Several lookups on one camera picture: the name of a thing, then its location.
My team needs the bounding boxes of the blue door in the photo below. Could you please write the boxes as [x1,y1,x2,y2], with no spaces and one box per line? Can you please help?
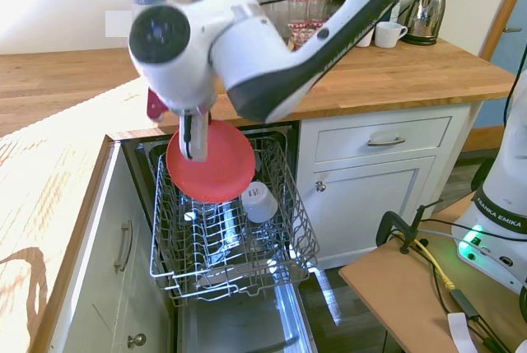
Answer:
[473,0,527,130]

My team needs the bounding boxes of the metal drawer handle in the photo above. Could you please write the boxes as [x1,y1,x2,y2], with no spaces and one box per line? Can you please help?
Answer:
[113,220,134,275]
[366,132,406,148]

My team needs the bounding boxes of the black power cable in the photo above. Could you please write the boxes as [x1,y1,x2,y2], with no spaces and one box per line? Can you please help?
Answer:
[427,212,511,353]

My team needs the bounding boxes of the stainless dishwasher door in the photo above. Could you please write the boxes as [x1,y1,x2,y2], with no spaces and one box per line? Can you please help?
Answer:
[175,272,319,353]

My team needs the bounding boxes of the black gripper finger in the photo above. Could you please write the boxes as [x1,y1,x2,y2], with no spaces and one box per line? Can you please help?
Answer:
[183,115,195,162]

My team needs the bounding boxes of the red round plate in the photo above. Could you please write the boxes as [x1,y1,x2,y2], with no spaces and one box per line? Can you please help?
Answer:
[166,119,257,205]

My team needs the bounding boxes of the white mug in rack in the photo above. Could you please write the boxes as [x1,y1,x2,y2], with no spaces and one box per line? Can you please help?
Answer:
[240,180,279,224]

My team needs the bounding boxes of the glass jar with checkered lid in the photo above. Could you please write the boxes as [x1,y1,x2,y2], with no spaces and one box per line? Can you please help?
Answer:
[287,0,310,25]
[308,0,333,24]

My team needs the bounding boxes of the white paper label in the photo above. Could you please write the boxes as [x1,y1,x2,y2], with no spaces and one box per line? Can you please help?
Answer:
[446,311,479,353]

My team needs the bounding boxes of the grey wire dishwasher rack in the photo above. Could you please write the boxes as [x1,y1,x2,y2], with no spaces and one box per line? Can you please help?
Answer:
[147,129,321,301]

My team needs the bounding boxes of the stainless steel kettle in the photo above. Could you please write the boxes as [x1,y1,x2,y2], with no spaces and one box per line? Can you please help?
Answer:
[399,0,448,47]

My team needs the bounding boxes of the yellow cable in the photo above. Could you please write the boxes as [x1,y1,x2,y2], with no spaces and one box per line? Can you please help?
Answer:
[413,236,456,292]

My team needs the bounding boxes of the black clamp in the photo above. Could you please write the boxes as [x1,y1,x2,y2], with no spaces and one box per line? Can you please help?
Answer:
[375,203,445,256]

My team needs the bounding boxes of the white cup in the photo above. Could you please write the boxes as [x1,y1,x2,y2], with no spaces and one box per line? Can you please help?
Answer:
[354,26,375,49]

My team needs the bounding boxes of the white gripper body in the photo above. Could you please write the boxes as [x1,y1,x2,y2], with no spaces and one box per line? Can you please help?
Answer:
[179,109,212,163]

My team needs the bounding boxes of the low jar with checkered lid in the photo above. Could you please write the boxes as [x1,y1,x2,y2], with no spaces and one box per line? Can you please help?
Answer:
[290,33,320,52]
[287,21,317,35]

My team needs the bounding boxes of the red wrist mount piece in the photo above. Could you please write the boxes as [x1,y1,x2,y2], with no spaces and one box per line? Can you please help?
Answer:
[147,89,169,123]

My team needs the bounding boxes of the wooden robot mounting board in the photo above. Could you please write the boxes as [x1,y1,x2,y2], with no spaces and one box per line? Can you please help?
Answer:
[338,194,527,353]

